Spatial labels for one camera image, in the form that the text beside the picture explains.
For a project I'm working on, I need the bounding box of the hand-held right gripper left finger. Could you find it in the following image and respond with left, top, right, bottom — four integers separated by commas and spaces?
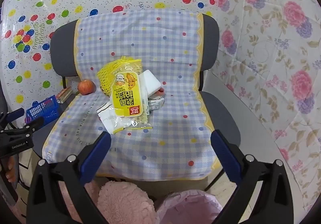
26, 132, 112, 224

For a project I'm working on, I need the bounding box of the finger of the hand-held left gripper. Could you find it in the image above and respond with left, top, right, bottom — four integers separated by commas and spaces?
14, 117, 45, 136
0, 108, 25, 125

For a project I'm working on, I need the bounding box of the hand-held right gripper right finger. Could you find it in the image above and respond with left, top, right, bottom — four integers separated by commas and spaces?
210, 129, 294, 224

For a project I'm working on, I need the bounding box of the white plastic packet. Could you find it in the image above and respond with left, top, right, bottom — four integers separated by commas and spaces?
97, 100, 133, 134

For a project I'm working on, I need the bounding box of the clear yellow-print plastic bag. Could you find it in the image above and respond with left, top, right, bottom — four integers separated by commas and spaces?
110, 59, 153, 135

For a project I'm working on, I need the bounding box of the pink trash bag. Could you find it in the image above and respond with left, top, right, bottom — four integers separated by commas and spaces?
157, 189, 223, 224

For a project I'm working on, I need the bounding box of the yellow noodle packet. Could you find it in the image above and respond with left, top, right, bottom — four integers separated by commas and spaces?
110, 71, 146, 117

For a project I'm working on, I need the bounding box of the small green white carton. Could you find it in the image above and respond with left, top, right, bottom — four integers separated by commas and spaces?
147, 96, 165, 114

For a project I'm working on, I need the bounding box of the yellow foam net bag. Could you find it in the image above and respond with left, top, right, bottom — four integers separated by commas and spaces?
97, 56, 131, 96

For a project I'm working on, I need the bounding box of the white rectangular box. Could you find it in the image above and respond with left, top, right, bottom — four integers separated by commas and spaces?
139, 70, 162, 99

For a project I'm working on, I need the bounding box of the person's left hand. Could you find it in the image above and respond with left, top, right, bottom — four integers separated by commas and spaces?
5, 157, 17, 182

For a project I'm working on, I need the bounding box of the blue plastic basket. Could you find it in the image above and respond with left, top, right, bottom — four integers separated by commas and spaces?
25, 95, 60, 128

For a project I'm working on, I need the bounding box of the orange silver snack packet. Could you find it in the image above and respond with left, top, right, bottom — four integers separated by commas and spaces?
56, 86, 74, 103

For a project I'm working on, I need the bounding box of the pink fluffy cloth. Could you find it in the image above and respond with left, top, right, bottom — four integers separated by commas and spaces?
58, 180, 159, 224

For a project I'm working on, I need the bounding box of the red apple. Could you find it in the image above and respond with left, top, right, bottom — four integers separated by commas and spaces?
77, 79, 97, 95

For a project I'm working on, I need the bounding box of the grey office chair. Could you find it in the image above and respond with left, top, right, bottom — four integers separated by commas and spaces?
50, 12, 242, 190

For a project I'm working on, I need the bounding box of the floral print plastic sheet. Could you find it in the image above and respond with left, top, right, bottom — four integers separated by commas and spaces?
201, 0, 321, 214

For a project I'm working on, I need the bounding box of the blue checkered dotted blanket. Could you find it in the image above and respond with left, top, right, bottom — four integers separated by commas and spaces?
42, 9, 220, 181

